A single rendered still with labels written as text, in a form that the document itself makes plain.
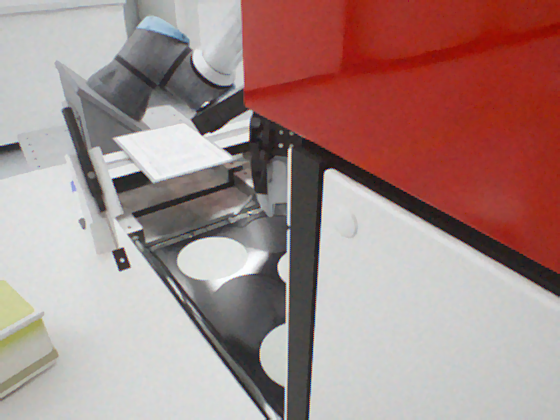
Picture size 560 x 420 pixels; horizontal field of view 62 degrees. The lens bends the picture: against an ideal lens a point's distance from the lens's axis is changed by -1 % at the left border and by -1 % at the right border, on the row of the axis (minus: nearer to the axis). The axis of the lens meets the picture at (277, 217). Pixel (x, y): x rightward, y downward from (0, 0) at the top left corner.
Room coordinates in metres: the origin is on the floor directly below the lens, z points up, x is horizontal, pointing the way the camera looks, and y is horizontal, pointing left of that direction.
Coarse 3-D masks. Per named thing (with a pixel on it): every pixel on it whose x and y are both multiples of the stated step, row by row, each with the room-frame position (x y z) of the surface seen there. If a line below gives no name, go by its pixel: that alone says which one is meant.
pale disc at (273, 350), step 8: (280, 328) 0.40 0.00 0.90; (272, 336) 0.38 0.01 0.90; (280, 336) 0.38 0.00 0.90; (264, 344) 0.37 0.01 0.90; (272, 344) 0.37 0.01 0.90; (280, 344) 0.37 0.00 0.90; (264, 352) 0.36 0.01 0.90; (272, 352) 0.36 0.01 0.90; (280, 352) 0.36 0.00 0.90; (264, 360) 0.35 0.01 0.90; (272, 360) 0.35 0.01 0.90; (280, 360) 0.35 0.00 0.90; (264, 368) 0.34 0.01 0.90; (272, 368) 0.34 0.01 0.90; (280, 368) 0.34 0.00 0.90; (272, 376) 0.33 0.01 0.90; (280, 376) 0.33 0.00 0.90; (280, 384) 0.32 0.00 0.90
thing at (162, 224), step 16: (224, 192) 0.76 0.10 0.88; (240, 192) 0.76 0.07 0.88; (176, 208) 0.70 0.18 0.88; (192, 208) 0.70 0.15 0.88; (208, 208) 0.70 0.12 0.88; (224, 208) 0.70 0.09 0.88; (144, 224) 0.65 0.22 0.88; (160, 224) 0.65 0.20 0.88; (176, 224) 0.65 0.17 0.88; (192, 224) 0.65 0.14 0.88; (160, 240) 0.61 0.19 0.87
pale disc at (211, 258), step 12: (204, 240) 0.58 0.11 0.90; (216, 240) 0.58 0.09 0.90; (228, 240) 0.58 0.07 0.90; (180, 252) 0.55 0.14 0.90; (192, 252) 0.55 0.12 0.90; (204, 252) 0.55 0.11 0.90; (216, 252) 0.55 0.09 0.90; (228, 252) 0.55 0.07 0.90; (240, 252) 0.55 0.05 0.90; (180, 264) 0.52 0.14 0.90; (192, 264) 0.52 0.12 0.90; (204, 264) 0.52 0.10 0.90; (216, 264) 0.52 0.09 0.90; (228, 264) 0.52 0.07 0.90; (240, 264) 0.52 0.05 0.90; (192, 276) 0.49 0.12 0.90; (204, 276) 0.49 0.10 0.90; (216, 276) 0.49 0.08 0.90
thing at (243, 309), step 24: (264, 216) 0.65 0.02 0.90; (192, 240) 0.58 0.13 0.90; (240, 240) 0.58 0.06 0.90; (264, 240) 0.58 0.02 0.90; (168, 264) 0.52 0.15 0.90; (264, 264) 0.52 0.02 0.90; (192, 288) 0.47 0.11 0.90; (216, 288) 0.47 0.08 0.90; (240, 288) 0.47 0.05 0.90; (264, 288) 0.47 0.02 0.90; (216, 312) 0.42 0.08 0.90; (240, 312) 0.42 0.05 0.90; (264, 312) 0.42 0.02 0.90; (240, 336) 0.38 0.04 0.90; (264, 336) 0.38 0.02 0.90; (240, 360) 0.35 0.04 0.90; (264, 384) 0.32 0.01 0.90
